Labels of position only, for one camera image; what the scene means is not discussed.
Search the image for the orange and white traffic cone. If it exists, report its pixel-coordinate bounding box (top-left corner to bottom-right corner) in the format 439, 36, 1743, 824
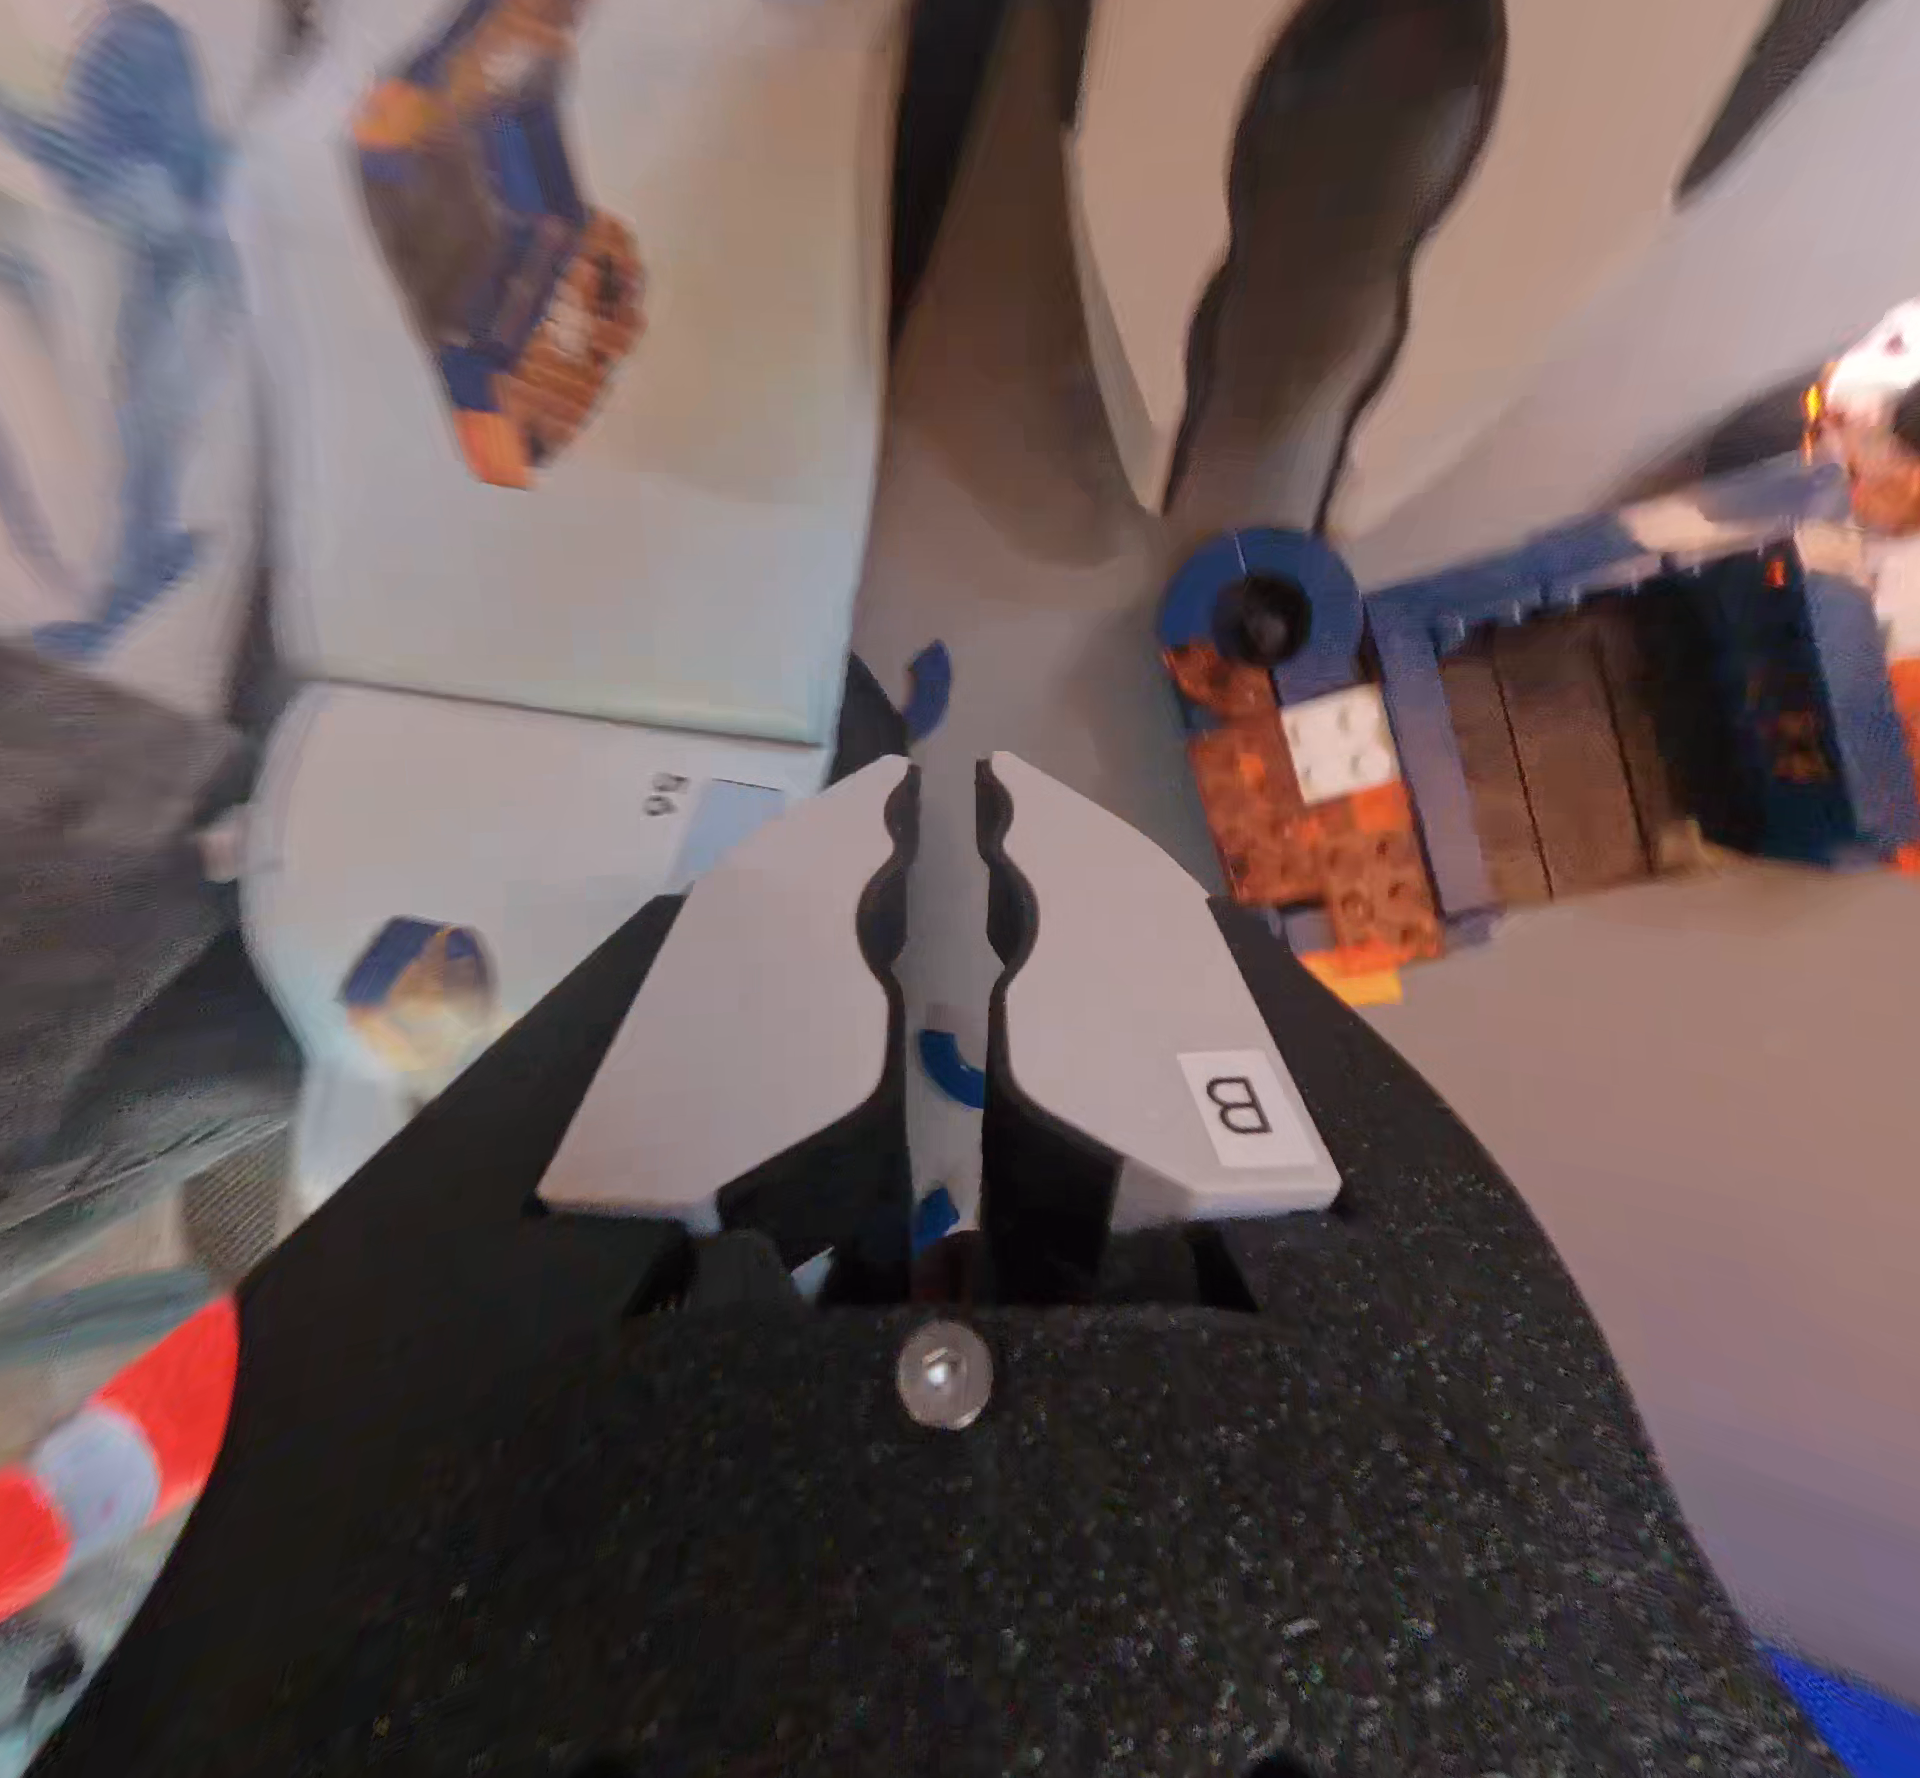
0, 1290, 242, 1626

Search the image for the blue plastic bin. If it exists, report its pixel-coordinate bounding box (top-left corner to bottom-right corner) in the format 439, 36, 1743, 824
1752, 1640, 1920, 1778

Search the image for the open instruction booklet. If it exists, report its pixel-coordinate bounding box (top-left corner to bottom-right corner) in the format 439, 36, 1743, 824
231, 0, 921, 1149

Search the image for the blue and orange brick model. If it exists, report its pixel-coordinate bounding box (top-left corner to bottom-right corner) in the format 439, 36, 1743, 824
1155, 298, 1920, 1016

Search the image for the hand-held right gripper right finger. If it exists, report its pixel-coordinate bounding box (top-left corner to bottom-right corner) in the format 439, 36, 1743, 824
976, 752, 1340, 1230

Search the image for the person's clothed body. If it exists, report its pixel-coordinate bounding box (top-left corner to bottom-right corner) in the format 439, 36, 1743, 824
0, 636, 309, 1276

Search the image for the black round disc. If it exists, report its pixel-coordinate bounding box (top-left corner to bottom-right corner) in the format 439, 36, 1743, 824
833, 649, 914, 796

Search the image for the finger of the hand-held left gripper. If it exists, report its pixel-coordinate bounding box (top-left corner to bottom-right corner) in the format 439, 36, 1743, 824
1247, 0, 1838, 550
916, 0, 1434, 525

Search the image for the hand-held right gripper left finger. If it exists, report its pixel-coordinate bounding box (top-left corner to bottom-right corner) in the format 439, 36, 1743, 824
537, 755, 921, 1237

